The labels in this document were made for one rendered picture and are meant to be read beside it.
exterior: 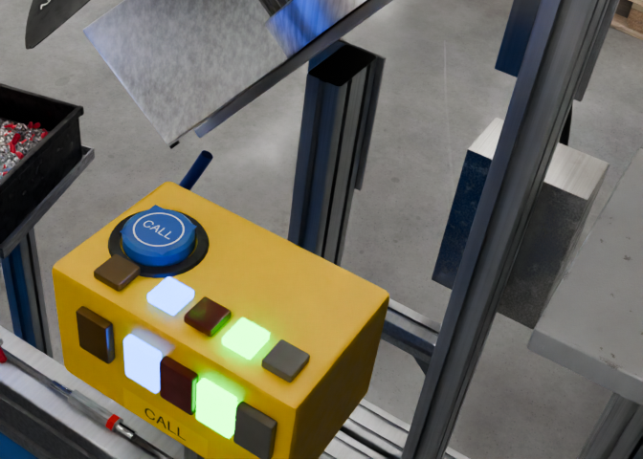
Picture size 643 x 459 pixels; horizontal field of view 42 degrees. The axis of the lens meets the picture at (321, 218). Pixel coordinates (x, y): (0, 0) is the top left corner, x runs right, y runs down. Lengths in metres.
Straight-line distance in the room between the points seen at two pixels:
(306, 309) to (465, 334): 0.61
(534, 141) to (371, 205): 1.40
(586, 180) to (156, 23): 0.52
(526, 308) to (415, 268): 0.99
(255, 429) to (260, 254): 0.10
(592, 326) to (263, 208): 1.46
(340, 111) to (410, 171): 1.42
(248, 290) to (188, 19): 0.40
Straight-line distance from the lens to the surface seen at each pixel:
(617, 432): 1.09
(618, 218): 0.94
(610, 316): 0.82
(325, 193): 1.03
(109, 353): 0.47
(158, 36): 0.81
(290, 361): 0.41
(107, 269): 0.46
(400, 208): 2.24
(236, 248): 0.48
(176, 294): 0.44
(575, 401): 1.92
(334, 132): 0.97
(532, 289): 1.08
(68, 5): 0.95
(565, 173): 1.01
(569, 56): 0.81
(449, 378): 1.11
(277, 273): 0.46
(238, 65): 0.80
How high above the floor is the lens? 1.40
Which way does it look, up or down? 40 degrees down
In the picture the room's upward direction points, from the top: 9 degrees clockwise
